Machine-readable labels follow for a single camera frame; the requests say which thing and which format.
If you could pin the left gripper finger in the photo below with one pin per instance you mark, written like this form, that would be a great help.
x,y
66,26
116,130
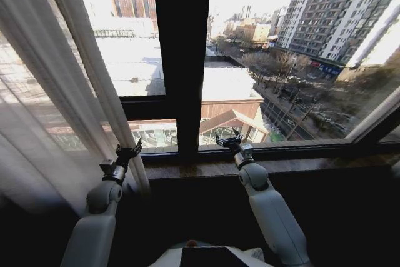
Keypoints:
x,y
139,147
118,149

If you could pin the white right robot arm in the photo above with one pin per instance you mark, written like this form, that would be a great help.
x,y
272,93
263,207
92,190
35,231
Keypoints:
x,y
275,217

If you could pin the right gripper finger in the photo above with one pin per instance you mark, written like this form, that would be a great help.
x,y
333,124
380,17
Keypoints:
x,y
219,140
238,135

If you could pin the white robot front shell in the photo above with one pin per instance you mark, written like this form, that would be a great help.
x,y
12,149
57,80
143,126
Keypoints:
x,y
203,256

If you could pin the white sheer curtain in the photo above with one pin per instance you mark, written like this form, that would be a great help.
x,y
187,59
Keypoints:
x,y
47,98

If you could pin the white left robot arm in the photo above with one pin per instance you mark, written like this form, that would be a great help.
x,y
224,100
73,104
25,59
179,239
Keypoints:
x,y
93,235

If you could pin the brown stone window sill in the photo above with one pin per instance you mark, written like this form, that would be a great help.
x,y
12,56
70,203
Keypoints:
x,y
300,164

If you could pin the dark window frame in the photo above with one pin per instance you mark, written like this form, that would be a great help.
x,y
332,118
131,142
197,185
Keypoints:
x,y
182,60

